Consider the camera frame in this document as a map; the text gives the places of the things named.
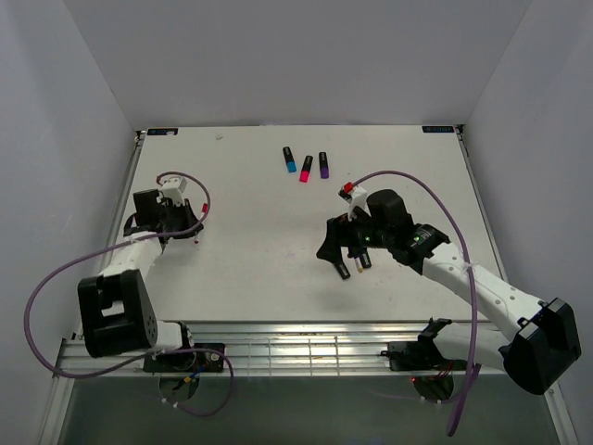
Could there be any yellow cap white marker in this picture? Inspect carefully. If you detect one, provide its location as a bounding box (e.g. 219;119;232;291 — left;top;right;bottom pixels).
354;258;364;273

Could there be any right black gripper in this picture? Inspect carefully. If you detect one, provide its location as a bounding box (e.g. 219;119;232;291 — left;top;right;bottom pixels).
316;205;392;264

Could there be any left blue corner label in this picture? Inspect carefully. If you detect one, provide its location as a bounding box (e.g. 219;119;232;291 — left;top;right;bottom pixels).
146;128;179;136

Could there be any blue cap black highlighter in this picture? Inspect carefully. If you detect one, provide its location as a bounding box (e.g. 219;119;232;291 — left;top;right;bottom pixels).
283;146;297;173

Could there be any orange black highlighter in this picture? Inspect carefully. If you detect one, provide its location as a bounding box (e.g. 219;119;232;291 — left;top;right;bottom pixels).
359;252;372;270

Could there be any blue corner label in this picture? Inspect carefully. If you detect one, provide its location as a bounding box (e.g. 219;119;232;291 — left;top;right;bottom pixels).
422;125;455;134
146;128;179;136

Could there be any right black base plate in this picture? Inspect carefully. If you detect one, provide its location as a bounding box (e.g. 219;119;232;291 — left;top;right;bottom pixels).
381;341;467;371

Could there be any purple cap black highlighter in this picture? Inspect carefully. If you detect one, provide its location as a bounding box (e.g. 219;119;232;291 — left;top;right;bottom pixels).
319;152;330;179

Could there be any green cap black highlighter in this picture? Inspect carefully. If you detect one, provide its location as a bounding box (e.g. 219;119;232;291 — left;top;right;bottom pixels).
333;261;351;281

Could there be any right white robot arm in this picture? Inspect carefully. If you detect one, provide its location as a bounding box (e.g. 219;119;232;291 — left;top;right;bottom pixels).
316;184;581;395

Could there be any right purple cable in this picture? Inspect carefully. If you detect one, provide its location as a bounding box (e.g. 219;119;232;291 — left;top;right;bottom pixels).
342;170;482;438

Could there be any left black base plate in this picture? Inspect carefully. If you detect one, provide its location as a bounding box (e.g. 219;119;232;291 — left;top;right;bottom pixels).
142;343;225;374

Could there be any aluminium frame rail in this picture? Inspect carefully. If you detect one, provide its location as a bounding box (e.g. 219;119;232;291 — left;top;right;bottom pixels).
57;321;511;378

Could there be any red cap white marker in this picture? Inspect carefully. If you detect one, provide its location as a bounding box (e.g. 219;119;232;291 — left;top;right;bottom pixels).
194;203;209;245

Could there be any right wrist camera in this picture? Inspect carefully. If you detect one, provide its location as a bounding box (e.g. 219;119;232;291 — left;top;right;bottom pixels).
338;182;368;222

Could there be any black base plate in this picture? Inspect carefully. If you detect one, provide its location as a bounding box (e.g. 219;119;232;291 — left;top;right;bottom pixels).
381;341;467;371
142;343;225;374

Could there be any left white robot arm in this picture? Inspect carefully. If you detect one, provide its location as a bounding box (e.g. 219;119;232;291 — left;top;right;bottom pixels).
78;184;203;371

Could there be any pink cap black highlighter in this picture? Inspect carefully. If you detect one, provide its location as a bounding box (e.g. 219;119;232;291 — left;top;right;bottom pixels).
299;155;313;183

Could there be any right blue corner label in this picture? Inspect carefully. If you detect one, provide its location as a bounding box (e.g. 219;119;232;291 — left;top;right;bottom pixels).
422;125;455;134

